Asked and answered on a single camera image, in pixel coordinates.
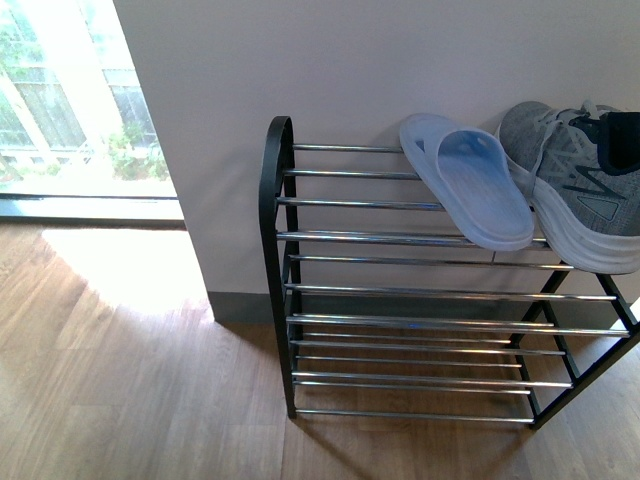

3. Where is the white foam slipper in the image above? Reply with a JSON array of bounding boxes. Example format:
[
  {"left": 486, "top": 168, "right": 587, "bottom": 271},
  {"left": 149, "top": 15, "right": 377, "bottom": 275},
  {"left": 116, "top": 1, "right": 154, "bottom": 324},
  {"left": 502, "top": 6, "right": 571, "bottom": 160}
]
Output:
[{"left": 399, "top": 114, "right": 534, "bottom": 251}]

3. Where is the black metal shoe rack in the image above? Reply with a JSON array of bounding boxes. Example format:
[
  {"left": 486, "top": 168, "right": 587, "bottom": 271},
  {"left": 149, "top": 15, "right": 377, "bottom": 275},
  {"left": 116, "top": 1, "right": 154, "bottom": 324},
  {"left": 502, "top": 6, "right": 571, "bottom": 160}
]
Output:
[{"left": 259, "top": 116, "right": 639, "bottom": 428}]

